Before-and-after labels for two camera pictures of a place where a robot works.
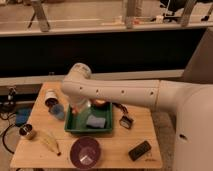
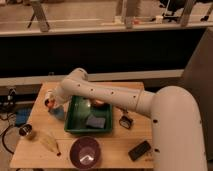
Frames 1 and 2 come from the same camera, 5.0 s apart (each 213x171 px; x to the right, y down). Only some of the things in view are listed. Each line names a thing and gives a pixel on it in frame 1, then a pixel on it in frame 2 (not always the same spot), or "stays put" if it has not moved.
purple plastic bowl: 85,152 stays put
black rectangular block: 139,150 stays put
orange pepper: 75,109 → 49,103
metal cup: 26,129 stays put
